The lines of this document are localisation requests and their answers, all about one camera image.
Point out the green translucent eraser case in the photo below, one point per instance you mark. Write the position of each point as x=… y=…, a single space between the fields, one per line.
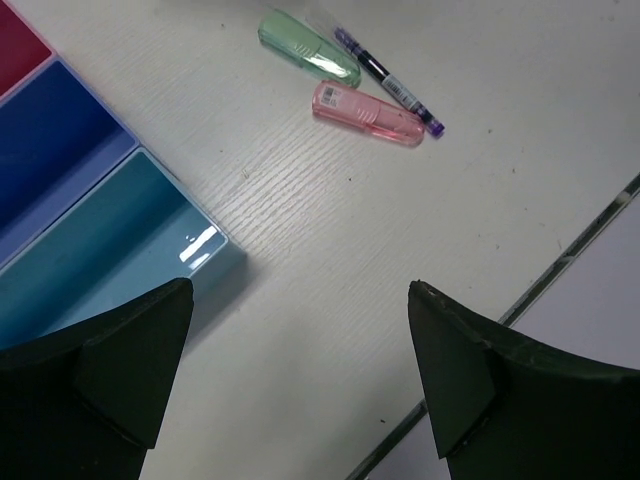
x=303 y=47

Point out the purple gel pen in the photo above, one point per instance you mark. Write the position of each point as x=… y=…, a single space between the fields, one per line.
x=321 y=20

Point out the pink translucent eraser case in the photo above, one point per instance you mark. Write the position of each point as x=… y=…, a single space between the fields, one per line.
x=351 y=108

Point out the pink blue tiered organizer box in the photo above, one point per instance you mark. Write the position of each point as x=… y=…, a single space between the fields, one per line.
x=90 y=218

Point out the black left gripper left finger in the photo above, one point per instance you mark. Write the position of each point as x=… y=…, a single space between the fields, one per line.
x=88 y=401

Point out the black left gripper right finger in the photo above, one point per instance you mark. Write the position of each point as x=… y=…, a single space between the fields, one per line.
x=505 y=406

